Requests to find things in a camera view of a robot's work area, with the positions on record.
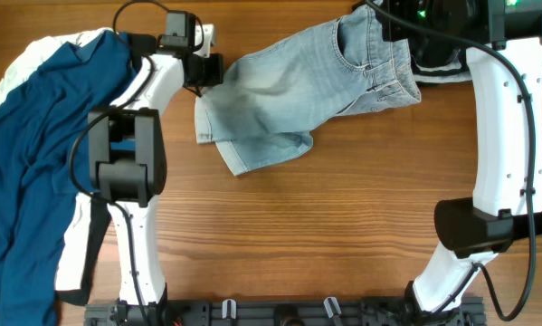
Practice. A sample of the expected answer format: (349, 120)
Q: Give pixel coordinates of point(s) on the dark blue t-shirt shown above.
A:
(44, 163)

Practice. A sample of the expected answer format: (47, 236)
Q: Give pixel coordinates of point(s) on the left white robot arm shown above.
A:
(128, 166)

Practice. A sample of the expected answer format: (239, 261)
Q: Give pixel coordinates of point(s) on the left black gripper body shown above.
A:
(208, 70)

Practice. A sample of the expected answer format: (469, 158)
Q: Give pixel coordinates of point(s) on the light blue denim shorts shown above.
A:
(263, 112)

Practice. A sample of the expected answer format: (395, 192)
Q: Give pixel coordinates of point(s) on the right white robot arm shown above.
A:
(502, 42)

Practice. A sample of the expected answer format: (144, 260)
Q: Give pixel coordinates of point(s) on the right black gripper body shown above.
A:
(389, 16)

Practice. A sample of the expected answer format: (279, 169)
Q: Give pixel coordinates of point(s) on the black garment under pile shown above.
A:
(92, 244)

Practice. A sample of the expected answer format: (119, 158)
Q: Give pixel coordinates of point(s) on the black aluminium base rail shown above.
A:
(370, 311)

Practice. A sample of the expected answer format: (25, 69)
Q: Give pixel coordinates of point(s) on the folded black clothes stack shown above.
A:
(435, 60)

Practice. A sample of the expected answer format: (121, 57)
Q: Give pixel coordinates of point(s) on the white garment under pile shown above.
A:
(31, 54)

